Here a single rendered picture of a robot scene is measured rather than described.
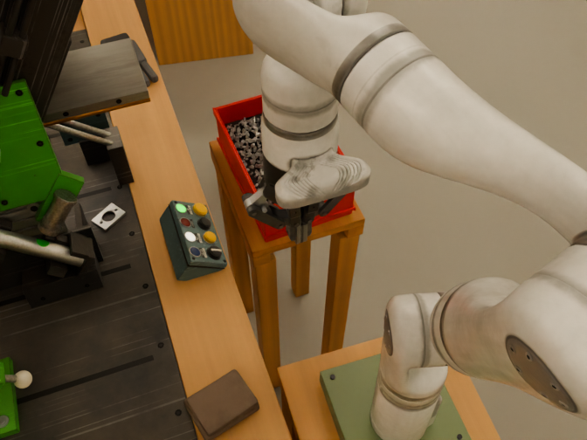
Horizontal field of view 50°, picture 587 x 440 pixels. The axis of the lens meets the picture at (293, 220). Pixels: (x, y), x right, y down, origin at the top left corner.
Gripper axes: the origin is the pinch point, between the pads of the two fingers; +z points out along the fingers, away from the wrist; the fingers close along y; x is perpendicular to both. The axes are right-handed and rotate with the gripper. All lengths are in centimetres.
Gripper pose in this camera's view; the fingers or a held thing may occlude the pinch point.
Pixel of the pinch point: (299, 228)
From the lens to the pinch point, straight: 72.9
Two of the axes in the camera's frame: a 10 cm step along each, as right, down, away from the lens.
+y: -9.4, 2.8, -2.0
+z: 0.0, 5.9, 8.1
